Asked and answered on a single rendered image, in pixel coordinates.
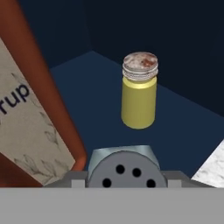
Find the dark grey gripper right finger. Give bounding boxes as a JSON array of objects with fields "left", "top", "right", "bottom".
[{"left": 160, "top": 171, "right": 217, "bottom": 189}]

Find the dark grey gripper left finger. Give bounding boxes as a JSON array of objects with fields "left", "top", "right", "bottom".
[{"left": 43, "top": 171, "right": 89, "bottom": 189}]

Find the grey shaker with holed lid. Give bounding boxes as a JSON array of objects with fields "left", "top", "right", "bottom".
[{"left": 87, "top": 144, "right": 168, "bottom": 189}]

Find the brown syrup bottle with label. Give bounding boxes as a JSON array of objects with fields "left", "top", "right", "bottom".
[{"left": 0, "top": 0, "right": 88, "bottom": 188}]

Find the yellow shaker with silver lid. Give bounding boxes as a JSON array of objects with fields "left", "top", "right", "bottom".
[{"left": 120, "top": 51, "right": 159, "bottom": 130}]

